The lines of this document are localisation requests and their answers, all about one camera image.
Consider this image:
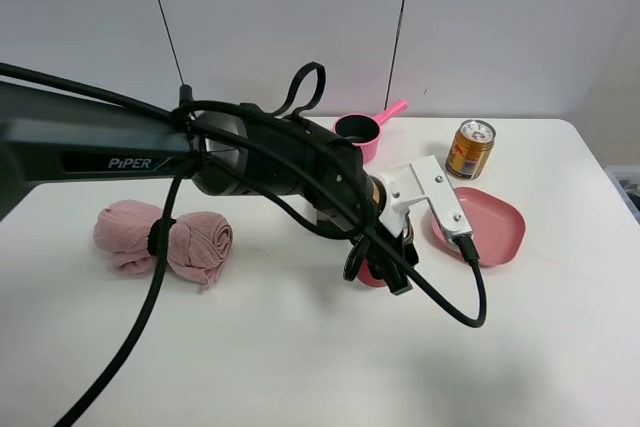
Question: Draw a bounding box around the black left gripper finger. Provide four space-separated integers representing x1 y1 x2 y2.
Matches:
367 259 412 296

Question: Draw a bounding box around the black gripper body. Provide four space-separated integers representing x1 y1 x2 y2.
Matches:
375 214 419 267

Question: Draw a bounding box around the small pink cup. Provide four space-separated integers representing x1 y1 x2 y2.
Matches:
357 261 386 288

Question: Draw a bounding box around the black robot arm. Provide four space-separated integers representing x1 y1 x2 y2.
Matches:
1 82 418 294

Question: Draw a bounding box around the pink square plate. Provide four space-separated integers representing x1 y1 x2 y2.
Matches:
455 187 526 268

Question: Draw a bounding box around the yellow beverage can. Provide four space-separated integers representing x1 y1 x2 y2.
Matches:
445 119 496 180

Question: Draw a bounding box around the pink measuring scoop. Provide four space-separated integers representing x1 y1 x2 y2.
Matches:
333 99 408 164

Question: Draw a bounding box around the rolled pink towel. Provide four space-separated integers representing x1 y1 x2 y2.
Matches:
93 199 235 292

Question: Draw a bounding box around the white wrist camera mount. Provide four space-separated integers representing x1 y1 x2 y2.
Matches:
374 155 473 246

